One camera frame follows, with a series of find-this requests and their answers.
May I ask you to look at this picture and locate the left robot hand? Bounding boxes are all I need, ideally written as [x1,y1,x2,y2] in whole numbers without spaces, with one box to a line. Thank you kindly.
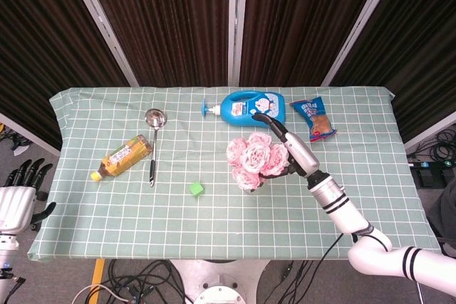
[0,157,57,239]

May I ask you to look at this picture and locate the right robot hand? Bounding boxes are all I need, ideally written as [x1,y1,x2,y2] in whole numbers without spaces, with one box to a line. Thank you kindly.
[252,112,321,180]

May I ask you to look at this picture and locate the pink rose bouquet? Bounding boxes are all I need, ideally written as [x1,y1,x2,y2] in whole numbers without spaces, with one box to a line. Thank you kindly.
[226,132,291,193]

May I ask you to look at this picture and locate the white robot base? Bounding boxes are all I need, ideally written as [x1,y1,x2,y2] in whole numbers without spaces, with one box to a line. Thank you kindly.
[170,259,270,304]

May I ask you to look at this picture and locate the blue bread snack bag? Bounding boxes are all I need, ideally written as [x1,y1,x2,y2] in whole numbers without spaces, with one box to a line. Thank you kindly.
[289,95,338,143]

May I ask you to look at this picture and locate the blue pump detergent bottle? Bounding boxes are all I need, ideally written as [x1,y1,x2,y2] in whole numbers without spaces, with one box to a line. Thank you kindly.
[202,90,286,128]

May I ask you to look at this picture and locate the green checked tablecloth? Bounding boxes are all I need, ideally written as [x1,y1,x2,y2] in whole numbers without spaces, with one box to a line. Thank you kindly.
[27,85,442,261]

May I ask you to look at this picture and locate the yellow floor tape strip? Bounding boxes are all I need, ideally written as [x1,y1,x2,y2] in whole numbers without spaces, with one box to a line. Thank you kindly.
[90,259,106,295]

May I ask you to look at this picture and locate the yellow label tea bottle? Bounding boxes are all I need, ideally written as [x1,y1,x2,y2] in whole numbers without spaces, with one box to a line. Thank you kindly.
[90,134,154,182]

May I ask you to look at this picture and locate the dark ribbed partition panel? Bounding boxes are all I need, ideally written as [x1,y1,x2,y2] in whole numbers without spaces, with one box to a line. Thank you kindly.
[321,0,456,150]
[237,0,397,88]
[0,0,139,157]
[63,0,238,88]

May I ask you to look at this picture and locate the black power strip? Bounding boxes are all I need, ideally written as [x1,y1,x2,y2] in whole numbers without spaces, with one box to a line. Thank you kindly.
[408,160,456,188]

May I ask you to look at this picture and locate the dark grey fabric item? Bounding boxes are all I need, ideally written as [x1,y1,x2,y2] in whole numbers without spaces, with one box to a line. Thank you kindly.
[425,178,456,248]

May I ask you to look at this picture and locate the black cable with plug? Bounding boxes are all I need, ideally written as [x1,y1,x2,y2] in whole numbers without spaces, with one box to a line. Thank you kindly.
[0,271,26,298]

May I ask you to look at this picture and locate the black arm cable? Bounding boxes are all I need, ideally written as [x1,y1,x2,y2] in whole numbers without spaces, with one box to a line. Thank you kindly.
[309,224,391,304]

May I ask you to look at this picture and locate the white floor cable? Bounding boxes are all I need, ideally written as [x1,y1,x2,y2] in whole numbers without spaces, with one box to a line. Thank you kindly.
[73,283,130,304]

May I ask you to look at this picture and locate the black floor cable bundle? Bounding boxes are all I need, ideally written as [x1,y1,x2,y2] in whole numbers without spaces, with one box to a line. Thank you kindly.
[262,259,323,304]
[98,259,190,304]

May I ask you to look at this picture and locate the black coiled cables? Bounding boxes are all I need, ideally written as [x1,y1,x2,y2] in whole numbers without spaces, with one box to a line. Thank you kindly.
[407,128,456,167]

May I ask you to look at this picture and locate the steel ladle black handle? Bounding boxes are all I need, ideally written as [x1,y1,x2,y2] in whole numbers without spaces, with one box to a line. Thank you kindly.
[144,108,168,188]

